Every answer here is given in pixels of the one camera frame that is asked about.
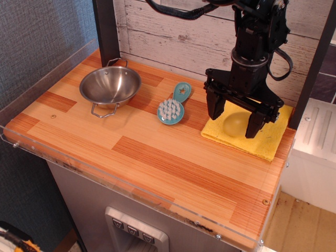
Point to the small steel pot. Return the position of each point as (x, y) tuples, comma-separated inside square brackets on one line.
[(110, 87)]

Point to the teal scrub brush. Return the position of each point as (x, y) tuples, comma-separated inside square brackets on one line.
[(171, 111)]

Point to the yellow toy potato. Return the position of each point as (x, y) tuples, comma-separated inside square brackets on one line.
[(235, 125)]

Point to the folded yellow cloth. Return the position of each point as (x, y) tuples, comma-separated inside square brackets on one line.
[(264, 145)]

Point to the toy fridge dispenser panel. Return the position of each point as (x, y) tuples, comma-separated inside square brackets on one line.
[(130, 234)]

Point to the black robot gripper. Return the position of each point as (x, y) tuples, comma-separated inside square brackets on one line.
[(244, 85)]

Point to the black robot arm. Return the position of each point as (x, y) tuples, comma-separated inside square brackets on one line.
[(261, 29)]

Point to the dark vertical frame post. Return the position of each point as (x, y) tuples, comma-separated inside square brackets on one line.
[(315, 66)]

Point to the yellow black object corner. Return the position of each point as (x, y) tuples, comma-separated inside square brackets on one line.
[(11, 242)]

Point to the white cabinet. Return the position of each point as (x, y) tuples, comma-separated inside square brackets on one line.
[(309, 174)]

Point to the clear acrylic table guard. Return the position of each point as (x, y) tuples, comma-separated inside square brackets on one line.
[(215, 188)]

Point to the dark left frame post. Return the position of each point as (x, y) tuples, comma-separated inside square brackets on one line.
[(106, 30)]

